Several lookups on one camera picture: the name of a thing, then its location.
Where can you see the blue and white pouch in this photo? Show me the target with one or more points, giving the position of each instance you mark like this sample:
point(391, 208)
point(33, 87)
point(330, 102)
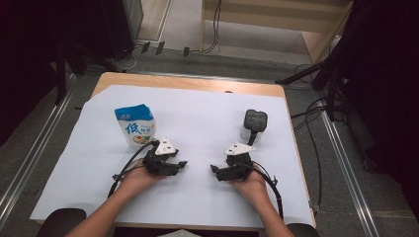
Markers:
point(136, 126)

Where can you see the black metal stand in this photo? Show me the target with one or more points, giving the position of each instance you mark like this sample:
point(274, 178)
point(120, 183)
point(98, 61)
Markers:
point(61, 72)

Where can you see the dark cabinet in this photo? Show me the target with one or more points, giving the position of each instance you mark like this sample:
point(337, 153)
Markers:
point(122, 26)

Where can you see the metal floor rail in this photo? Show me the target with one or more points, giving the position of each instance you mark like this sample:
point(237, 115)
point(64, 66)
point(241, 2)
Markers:
point(29, 158)
point(349, 171)

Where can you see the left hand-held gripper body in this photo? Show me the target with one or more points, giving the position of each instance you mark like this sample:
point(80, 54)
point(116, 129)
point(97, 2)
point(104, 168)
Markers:
point(158, 166)

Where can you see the large white paper sheet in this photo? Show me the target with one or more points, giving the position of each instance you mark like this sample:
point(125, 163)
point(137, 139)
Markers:
point(197, 131)

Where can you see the black tripod stand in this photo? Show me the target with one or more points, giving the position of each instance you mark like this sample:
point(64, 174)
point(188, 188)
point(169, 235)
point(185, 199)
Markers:
point(331, 69)

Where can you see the person's left hand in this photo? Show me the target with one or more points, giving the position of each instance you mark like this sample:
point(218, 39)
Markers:
point(136, 181)

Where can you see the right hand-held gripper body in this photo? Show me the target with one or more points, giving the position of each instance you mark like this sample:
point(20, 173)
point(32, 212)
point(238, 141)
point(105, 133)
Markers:
point(240, 168)

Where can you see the dark curtain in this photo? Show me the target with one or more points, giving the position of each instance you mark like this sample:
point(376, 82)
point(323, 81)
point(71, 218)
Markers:
point(23, 65)
point(385, 82)

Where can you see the clear jar with black lid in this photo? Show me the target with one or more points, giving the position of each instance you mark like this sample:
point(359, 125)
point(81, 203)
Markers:
point(255, 120)

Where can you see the wooden table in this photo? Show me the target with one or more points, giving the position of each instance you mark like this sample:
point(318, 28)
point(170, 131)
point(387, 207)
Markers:
point(184, 82)

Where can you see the light wooden frame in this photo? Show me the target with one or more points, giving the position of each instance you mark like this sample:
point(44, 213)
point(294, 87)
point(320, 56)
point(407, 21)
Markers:
point(263, 23)

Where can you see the person's right hand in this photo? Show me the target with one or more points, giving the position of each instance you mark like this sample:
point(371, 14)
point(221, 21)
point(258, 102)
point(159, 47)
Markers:
point(253, 189)

